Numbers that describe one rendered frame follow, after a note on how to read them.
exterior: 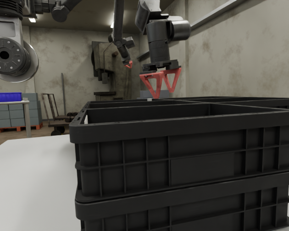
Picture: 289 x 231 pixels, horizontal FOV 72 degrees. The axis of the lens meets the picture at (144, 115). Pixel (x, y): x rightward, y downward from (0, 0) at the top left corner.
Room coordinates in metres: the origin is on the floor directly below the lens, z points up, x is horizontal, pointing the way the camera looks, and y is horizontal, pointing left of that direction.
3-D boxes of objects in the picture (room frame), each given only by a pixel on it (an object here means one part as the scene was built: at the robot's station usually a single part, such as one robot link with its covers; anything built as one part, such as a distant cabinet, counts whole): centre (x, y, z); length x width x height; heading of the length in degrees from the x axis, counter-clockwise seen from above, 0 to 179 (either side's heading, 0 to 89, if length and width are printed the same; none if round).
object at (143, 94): (6.19, -0.25, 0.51); 1.05 x 0.68 x 1.01; 19
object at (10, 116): (5.84, 3.65, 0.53); 1.05 x 0.70 x 1.05; 110
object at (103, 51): (7.47, 1.28, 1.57); 1.62 x 1.39 x 3.14; 109
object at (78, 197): (0.45, -0.06, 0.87); 0.40 x 0.30 x 0.11; 104
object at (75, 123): (0.45, -0.06, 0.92); 0.40 x 0.30 x 0.02; 104
